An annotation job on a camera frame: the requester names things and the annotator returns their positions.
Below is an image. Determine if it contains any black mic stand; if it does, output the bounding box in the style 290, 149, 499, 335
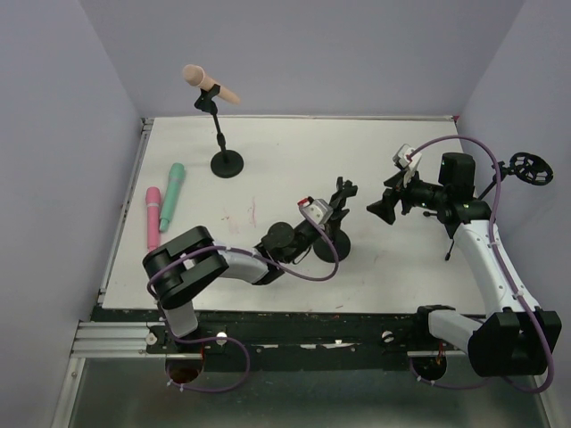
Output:
312, 177, 358, 263
194, 84, 244, 178

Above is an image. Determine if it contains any pink toy microphone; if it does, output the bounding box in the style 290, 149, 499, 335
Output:
145, 186, 161, 251

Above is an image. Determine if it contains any peach toy microphone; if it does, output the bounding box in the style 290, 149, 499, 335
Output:
182, 64, 241, 105

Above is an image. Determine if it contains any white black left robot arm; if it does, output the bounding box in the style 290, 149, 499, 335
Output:
142, 177, 358, 339

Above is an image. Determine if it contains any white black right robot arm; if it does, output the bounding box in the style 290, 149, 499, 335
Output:
367, 145, 562, 377

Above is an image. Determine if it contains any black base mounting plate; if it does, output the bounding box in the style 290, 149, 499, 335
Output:
91, 307, 459, 379

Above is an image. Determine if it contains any green toy microphone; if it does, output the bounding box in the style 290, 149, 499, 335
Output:
159, 162, 186, 233

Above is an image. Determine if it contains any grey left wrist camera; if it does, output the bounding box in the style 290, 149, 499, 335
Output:
298, 197, 334, 226

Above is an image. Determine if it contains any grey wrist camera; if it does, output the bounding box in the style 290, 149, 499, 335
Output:
298, 197, 334, 226
393, 144, 422, 183

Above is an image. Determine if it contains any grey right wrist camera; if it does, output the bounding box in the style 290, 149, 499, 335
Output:
393, 144, 422, 183

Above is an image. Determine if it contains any black tripod with round mount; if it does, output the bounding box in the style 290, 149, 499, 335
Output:
423, 152, 553, 262

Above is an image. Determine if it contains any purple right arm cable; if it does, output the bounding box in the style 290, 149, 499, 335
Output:
408, 135, 557, 394

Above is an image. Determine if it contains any aluminium rail left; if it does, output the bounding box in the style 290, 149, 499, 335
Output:
70, 322, 201, 360

